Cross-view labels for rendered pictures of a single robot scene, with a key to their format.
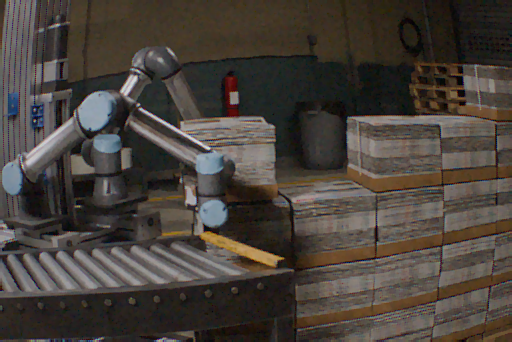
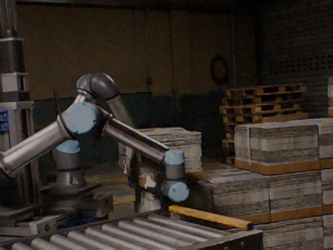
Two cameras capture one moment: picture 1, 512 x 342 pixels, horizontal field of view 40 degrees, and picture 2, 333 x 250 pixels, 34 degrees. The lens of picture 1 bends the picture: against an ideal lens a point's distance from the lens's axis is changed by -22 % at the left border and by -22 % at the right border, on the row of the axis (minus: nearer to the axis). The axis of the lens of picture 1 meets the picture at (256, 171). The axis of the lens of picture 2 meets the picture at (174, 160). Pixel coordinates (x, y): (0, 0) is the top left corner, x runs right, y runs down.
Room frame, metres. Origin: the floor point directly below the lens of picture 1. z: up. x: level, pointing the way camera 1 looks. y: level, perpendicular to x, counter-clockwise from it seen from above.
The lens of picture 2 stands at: (0.35, 0.44, 1.24)
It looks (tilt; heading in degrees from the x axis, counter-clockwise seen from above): 7 degrees down; 351
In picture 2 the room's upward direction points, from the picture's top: 4 degrees counter-clockwise
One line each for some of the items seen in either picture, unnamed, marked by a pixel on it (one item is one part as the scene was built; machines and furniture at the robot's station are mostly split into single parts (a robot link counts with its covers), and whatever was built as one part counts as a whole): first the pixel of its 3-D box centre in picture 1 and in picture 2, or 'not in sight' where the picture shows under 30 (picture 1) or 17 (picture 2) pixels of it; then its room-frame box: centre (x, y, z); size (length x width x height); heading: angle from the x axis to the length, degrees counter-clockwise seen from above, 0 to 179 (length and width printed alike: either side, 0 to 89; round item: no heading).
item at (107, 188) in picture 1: (109, 184); (70, 176); (3.05, 0.54, 0.87); 0.15 x 0.15 x 0.10
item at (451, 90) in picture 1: (464, 114); (264, 123); (9.40, -2.62, 0.65); 1.33 x 0.94 x 1.30; 121
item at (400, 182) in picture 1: (395, 174); (275, 163); (2.99, -0.50, 0.86); 0.38 x 0.29 x 0.04; 9
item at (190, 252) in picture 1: (210, 264); (187, 229); (2.14, 0.13, 0.77); 0.47 x 0.05 x 0.05; 27
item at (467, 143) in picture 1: (455, 147); (323, 141); (3.03, -0.79, 0.95); 0.38 x 0.29 x 0.23; 8
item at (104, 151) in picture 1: (106, 153); (67, 153); (3.06, 0.55, 0.98); 0.13 x 0.12 x 0.14; 31
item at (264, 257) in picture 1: (240, 248); (207, 216); (2.17, 0.05, 0.81); 0.43 x 0.03 x 0.02; 27
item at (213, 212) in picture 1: (213, 211); (176, 190); (2.37, 0.12, 0.87); 0.11 x 0.08 x 0.09; 7
